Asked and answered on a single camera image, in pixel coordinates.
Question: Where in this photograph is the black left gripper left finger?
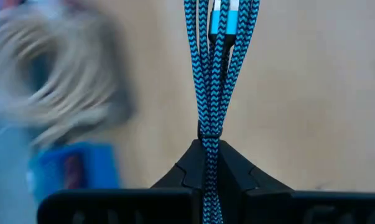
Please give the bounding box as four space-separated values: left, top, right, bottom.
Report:
37 139 204 224

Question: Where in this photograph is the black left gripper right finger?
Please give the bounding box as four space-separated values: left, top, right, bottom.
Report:
219 140 375 224

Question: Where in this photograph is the teal black braided cable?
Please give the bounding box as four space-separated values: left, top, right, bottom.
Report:
183 0 261 224

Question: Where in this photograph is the blue plastic basket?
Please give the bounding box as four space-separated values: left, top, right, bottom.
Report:
26 141 121 203

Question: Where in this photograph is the beige coiled hose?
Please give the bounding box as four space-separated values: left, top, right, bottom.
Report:
0 4 136 149

